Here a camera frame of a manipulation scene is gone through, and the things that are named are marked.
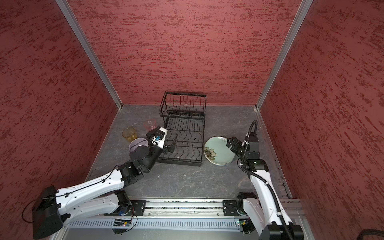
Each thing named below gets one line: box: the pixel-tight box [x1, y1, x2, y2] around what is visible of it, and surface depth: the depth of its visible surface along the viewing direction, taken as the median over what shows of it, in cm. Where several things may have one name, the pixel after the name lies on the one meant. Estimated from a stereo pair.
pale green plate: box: [204, 136, 237, 166], surface depth 92 cm
